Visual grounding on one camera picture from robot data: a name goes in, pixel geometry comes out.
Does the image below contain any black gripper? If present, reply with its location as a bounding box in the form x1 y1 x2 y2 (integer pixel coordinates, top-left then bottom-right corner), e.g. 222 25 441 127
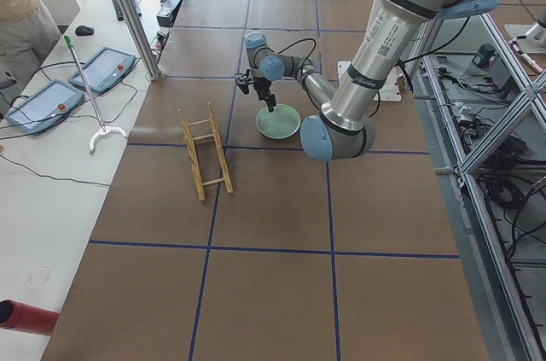
253 78 276 113

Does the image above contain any light green ceramic plate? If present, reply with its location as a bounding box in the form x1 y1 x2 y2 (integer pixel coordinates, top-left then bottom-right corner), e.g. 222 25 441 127
255 104 300 140

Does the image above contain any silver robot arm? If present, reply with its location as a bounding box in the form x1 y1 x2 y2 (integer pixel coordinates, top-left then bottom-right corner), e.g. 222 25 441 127
235 0 500 161

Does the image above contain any wooden dish rack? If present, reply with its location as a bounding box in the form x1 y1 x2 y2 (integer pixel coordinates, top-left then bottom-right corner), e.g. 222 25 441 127
178 102 234 202

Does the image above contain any far teach pendant tablet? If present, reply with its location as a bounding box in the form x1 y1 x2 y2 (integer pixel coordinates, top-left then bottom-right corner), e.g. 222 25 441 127
82 47 137 94

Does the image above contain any teach pendant tablet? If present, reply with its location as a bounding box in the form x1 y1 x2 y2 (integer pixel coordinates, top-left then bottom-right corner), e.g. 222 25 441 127
5 79 84 134
82 47 137 94

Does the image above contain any pink reacher grabber stick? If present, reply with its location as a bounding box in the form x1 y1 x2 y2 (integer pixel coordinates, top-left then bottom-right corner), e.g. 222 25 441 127
64 35 128 155

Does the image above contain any black computer mouse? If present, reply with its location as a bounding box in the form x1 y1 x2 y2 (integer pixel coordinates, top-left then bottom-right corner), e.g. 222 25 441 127
75 25 95 36

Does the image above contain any near teach pendant tablet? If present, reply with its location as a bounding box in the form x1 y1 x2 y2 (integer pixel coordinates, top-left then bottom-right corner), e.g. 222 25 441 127
5 79 84 134

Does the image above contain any person in beige shirt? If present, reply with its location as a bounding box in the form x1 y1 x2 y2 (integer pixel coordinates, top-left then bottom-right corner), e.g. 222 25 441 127
0 0 61 93

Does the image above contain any red cylinder tube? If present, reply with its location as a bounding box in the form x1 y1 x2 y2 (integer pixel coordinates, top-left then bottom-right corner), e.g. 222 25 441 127
1 300 59 335

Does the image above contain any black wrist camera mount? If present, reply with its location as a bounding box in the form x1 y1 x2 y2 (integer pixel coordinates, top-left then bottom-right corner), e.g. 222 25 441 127
235 69 254 95

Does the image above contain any white camera pillar base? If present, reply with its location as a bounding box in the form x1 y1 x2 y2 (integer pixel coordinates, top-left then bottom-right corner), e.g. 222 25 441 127
337 61 402 102

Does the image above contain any aluminium frame post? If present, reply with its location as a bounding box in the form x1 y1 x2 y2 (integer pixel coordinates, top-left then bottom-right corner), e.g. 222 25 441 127
118 0 161 81

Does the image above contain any aluminium side frame rail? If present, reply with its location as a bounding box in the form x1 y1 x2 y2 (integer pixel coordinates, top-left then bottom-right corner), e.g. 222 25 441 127
408 5 545 360

